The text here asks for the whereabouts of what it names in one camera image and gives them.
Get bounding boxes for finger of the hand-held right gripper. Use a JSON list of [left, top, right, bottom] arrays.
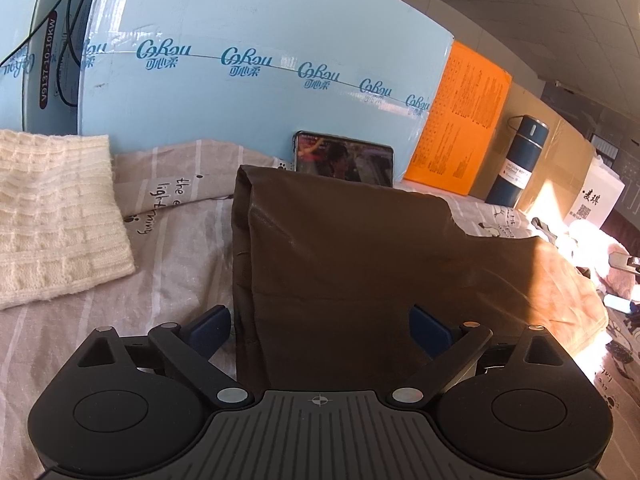
[[603, 294, 640, 322]]

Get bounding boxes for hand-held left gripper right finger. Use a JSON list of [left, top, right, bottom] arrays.
[[389, 304, 568, 407]]

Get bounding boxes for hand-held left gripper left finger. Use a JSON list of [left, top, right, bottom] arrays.
[[75, 304, 254, 409]]

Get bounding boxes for brown garment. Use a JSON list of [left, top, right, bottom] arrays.
[[231, 164, 609, 397]]

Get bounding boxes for pink and white cloth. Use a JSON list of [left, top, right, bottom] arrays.
[[549, 220, 640, 302]]

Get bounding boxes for grey striped printed bedsheet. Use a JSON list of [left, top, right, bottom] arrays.
[[0, 139, 640, 480]]

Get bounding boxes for white printed box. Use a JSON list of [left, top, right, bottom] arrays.
[[566, 155, 627, 234]]

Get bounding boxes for brown cardboard box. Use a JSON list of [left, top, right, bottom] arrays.
[[470, 81, 597, 219]]

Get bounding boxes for dark blue thermos bottle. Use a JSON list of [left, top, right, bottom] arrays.
[[487, 115, 550, 208]]

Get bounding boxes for smartphone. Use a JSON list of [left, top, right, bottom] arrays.
[[291, 130, 395, 189]]

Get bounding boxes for cream knitted sweater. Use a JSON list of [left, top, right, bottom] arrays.
[[0, 129, 137, 310]]

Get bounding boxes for orange box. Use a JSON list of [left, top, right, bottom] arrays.
[[402, 41, 514, 197]]

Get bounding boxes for light blue carton with label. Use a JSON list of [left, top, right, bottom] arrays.
[[0, 0, 109, 136]]

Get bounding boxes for large light blue carton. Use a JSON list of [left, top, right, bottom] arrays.
[[77, 0, 457, 187]]

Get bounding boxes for black cable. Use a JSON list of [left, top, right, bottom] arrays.
[[54, 0, 107, 109], [0, 0, 87, 69]]

